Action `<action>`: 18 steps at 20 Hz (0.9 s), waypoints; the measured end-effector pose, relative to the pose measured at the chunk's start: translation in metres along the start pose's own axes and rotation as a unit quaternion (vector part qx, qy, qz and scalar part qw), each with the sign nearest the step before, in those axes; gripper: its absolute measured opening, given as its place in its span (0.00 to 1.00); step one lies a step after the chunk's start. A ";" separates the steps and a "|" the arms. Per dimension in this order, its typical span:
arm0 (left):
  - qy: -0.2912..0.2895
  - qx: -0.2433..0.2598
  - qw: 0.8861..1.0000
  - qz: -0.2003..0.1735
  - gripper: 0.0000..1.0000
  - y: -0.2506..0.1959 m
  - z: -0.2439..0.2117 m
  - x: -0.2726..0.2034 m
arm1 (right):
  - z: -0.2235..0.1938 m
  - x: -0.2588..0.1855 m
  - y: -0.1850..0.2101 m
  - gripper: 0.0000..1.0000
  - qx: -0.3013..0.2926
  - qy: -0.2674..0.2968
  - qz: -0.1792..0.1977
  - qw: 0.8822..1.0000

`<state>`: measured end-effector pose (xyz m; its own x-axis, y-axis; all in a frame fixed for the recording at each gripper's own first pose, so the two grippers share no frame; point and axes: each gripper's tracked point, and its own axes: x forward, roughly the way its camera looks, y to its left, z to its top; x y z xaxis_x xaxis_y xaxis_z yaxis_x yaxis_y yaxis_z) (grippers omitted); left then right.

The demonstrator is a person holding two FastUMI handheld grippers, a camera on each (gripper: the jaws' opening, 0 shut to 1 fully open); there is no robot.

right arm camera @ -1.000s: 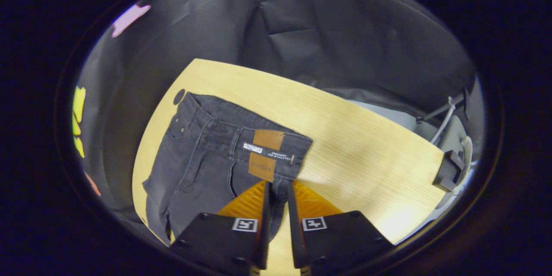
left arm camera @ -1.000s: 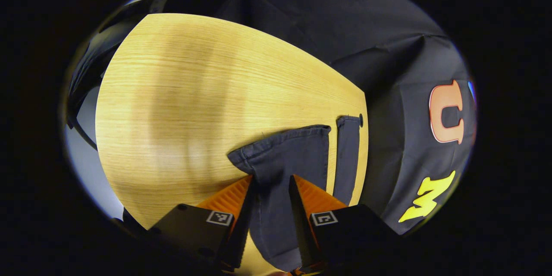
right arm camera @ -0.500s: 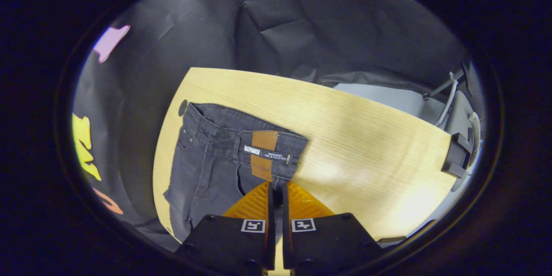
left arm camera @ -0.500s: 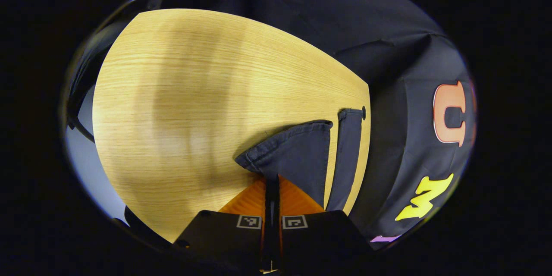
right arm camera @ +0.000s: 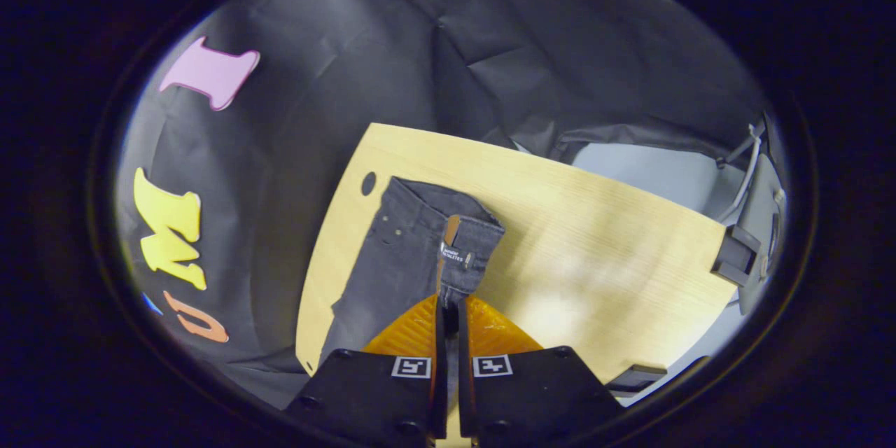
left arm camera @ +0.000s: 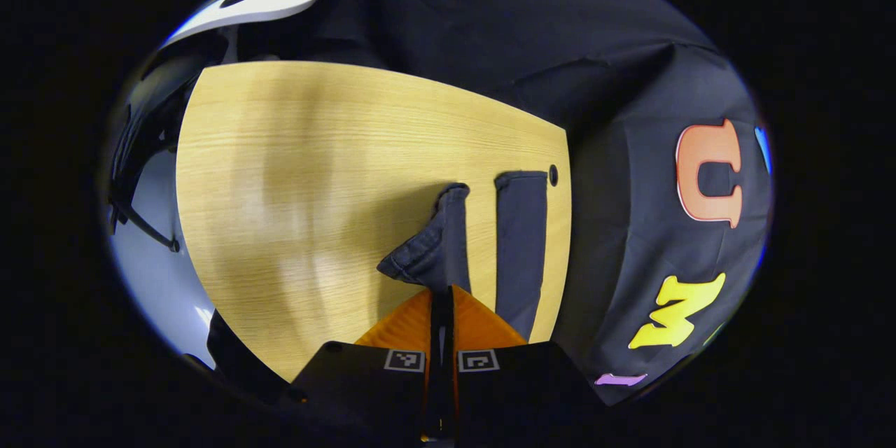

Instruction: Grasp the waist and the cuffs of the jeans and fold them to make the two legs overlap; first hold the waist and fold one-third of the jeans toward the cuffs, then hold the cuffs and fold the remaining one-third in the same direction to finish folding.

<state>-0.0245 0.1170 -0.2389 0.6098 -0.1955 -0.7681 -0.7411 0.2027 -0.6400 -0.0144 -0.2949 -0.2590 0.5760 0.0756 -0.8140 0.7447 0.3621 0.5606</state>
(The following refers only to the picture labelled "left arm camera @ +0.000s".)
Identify black metal frame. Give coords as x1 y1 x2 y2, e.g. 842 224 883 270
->
108 49 232 254

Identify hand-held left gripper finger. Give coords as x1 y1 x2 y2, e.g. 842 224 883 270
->
289 286 443 446
442 285 610 446

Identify black jeans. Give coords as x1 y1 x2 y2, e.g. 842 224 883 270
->
377 169 550 345

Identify black backdrop cloth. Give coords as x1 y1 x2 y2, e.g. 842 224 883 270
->
231 0 775 407

